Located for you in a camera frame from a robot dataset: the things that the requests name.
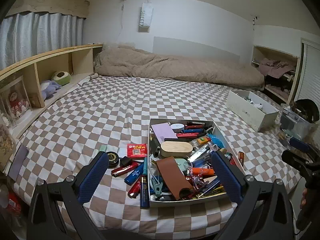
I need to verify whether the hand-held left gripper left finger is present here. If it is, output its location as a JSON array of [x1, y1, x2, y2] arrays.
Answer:
[[26, 151, 110, 240]]

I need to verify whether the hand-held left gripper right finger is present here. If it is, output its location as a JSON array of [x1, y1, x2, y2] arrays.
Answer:
[[211, 151, 294, 240]]

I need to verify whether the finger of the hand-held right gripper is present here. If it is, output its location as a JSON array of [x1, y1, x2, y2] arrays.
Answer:
[[281, 150, 316, 173], [288, 137, 312, 152]]

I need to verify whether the black round tin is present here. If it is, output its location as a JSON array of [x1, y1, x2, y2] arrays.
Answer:
[[106, 151, 121, 168]]

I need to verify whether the black square cap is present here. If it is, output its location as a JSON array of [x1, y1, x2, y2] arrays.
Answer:
[[120, 156, 133, 168]]

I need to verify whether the dark blue lighter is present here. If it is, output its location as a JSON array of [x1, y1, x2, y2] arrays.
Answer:
[[124, 165, 144, 186]]

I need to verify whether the white shallow cardboard box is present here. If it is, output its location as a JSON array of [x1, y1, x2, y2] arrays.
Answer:
[[148, 118, 247, 208]]

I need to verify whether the red packet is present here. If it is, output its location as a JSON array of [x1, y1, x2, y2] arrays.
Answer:
[[126, 143, 147, 158]]

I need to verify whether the dark blue pen tube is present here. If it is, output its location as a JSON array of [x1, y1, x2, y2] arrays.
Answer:
[[140, 175, 151, 209]]

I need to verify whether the brown leather pouch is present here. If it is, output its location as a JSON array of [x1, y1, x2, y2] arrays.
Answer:
[[156, 156, 194, 201]]

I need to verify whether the person's right hand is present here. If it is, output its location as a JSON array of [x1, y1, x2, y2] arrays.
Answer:
[[300, 187, 309, 208]]

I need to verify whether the clear plastic storage bin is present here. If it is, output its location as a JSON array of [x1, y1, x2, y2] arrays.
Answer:
[[278, 103, 316, 141]]

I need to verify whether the orange plastic tool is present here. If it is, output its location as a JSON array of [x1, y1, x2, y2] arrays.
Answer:
[[191, 168, 216, 177]]

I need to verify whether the clear plastic case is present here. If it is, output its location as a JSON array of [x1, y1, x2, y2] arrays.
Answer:
[[187, 147, 213, 162]]

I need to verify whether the blue foil packet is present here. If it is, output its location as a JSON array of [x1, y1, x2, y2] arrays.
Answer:
[[207, 134, 226, 153]]

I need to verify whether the mint round case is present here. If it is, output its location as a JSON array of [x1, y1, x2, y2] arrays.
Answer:
[[174, 157, 191, 173]]

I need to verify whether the white tall shoe box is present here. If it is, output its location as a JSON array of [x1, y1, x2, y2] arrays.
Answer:
[[226, 89, 279, 133]]

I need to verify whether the oval wooden case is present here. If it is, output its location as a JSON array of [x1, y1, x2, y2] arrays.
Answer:
[[160, 141, 194, 158]]

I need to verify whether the green clip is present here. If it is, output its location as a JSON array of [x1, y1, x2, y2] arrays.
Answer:
[[151, 182, 164, 196]]

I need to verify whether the white window blind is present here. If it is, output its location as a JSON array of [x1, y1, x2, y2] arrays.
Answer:
[[294, 38, 320, 105]]

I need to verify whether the checkered bed sheet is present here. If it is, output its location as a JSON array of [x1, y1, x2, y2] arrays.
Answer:
[[7, 74, 303, 238]]

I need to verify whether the lilac flat pouch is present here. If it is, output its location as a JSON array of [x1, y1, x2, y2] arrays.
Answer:
[[8, 143, 29, 181]]

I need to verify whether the purple notepad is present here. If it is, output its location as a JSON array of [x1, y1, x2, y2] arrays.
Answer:
[[151, 123, 174, 142]]

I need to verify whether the pink clothes pile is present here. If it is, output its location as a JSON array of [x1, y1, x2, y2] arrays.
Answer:
[[258, 57, 297, 78]]

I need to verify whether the clear snack jar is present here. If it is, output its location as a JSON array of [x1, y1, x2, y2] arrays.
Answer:
[[0, 122, 17, 171]]

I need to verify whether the wooden alcove shelf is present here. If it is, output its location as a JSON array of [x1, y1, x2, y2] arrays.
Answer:
[[251, 45, 300, 103]]

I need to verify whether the purple plush toy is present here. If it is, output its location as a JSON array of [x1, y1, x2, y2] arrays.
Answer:
[[40, 80, 62, 100]]

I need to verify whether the green plush toy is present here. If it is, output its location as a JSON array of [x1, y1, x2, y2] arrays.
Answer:
[[51, 70, 72, 85]]

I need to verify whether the clear display box red doll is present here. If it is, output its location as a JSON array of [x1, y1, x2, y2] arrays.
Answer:
[[0, 76, 33, 126]]

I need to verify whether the beige duvet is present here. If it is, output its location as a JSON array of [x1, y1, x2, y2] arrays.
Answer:
[[94, 44, 265, 91]]

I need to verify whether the wooden shelf unit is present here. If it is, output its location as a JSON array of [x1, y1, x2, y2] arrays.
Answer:
[[0, 44, 104, 141]]

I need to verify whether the grey-blue curtain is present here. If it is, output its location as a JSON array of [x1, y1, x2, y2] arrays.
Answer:
[[0, 12, 84, 70]]

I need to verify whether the white hanging paper bag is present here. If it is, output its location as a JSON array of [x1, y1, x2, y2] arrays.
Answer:
[[138, 0, 153, 33]]

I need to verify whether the beige printed curtain valance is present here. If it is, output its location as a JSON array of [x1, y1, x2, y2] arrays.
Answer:
[[5, 0, 90, 20]]

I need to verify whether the white hanging cable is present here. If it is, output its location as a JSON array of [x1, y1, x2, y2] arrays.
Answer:
[[117, 0, 126, 45]]

